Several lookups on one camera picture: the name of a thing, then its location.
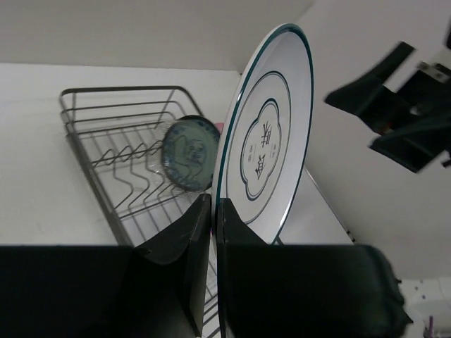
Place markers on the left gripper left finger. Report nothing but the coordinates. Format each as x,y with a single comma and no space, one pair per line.
156,289

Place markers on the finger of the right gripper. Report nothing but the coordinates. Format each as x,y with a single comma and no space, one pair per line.
368,98
416,145

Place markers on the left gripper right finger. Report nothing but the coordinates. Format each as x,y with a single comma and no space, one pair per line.
302,290

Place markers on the white plate green rim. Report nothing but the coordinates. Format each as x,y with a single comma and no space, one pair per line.
264,140

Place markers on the blue floral patterned plate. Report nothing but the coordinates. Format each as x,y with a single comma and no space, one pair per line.
188,152

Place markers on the clear glass plate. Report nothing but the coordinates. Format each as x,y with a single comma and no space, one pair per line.
162,187

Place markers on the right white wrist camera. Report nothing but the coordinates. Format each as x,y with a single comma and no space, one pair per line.
438,68

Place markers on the dark wire dish rack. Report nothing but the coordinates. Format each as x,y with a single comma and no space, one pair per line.
107,128

